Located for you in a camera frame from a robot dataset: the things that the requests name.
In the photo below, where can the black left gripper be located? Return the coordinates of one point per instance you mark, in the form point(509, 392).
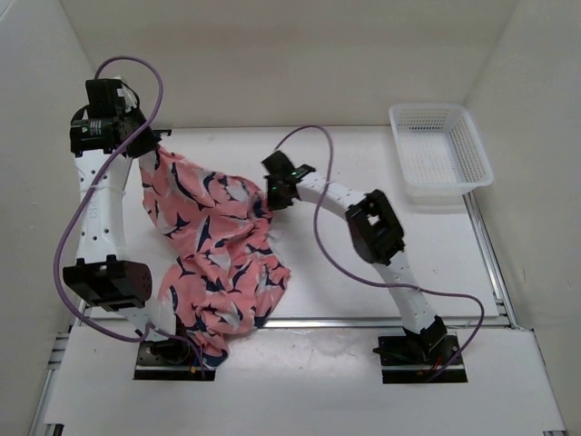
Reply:
point(148, 143)

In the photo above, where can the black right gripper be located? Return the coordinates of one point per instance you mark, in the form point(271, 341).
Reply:
point(273, 202)

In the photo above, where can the pink shark print shorts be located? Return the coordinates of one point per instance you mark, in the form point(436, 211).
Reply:
point(226, 279)

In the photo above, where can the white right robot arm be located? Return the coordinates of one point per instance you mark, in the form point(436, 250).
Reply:
point(377, 237)

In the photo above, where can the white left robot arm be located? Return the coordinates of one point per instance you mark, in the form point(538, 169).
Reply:
point(103, 274)

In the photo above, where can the white perforated plastic basket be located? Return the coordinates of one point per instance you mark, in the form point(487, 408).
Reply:
point(440, 153)

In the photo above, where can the aluminium front frame rail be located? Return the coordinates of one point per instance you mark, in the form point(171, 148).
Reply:
point(501, 321)

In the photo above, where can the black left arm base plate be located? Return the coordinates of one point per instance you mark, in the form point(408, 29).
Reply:
point(169, 361)

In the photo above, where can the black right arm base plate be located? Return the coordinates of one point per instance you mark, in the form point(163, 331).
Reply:
point(400, 365)

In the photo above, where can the aluminium left frame rail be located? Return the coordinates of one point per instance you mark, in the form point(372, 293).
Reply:
point(65, 405)

